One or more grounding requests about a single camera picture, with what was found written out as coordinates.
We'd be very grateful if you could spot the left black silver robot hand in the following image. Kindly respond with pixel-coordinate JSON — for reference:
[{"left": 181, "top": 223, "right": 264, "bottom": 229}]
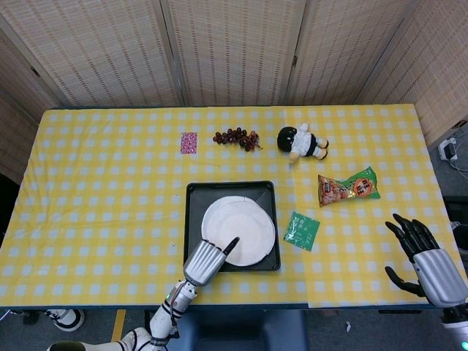
[{"left": 182, "top": 236, "right": 241, "bottom": 287}]

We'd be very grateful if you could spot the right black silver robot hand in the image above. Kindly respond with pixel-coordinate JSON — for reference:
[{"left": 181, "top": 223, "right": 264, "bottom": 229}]
[{"left": 384, "top": 214, "right": 468, "bottom": 309}]

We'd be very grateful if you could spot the white paper plate notched rim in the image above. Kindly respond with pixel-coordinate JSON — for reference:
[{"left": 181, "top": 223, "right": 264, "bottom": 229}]
[{"left": 210, "top": 203, "right": 276, "bottom": 268}]

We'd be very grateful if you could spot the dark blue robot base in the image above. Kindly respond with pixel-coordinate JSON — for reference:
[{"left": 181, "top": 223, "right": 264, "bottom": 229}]
[{"left": 171, "top": 309, "right": 310, "bottom": 351}]

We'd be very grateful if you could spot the black square plastic tray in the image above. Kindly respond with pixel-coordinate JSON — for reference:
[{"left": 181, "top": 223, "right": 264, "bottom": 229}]
[{"left": 182, "top": 180, "right": 282, "bottom": 273}]

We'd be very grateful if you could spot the yellow floor tape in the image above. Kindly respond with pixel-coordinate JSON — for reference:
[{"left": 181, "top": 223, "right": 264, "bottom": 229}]
[{"left": 110, "top": 309, "right": 127, "bottom": 341}]

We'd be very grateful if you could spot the green tea packet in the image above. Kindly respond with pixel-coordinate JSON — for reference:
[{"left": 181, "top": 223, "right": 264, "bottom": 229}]
[{"left": 282, "top": 210, "right": 321, "bottom": 252}]

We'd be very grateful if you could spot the pink patterned card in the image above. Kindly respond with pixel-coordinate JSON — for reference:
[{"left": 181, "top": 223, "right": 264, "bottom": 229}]
[{"left": 180, "top": 132, "right": 199, "bottom": 155}]

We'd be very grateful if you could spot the white power adapter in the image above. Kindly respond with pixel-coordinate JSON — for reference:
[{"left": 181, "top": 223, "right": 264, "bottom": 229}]
[{"left": 437, "top": 137, "right": 460, "bottom": 162}]

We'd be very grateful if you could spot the bunch of red grapes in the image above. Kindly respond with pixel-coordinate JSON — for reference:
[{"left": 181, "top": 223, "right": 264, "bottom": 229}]
[{"left": 213, "top": 127, "right": 264, "bottom": 152}]

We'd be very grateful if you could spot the orange green snack bag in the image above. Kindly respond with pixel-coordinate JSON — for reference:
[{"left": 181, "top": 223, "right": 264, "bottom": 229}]
[{"left": 317, "top": 165, "right": 382, "bottom": 208}]

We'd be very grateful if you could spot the black white sneaker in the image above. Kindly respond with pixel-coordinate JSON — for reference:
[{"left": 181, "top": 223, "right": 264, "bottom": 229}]
[{"left": 44, "top": 309, "right": 86, "bottom": 332}]

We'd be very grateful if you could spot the plush doll black hair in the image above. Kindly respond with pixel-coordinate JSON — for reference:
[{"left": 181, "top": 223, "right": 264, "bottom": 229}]
[{"left": 276, "top": 122, "right": 330, "bottom": 165}]

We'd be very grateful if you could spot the yellow white checked tablecloth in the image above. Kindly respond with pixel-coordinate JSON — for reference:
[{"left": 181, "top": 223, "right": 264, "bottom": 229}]
[{"left": 0, "top": 104, "right": 467, "bottom": 310}]

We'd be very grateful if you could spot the woven folding screen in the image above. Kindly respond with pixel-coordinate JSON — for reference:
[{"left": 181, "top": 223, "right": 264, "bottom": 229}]
[{"left": 0, "top": 0, "right": 468, "bottom": 184}]

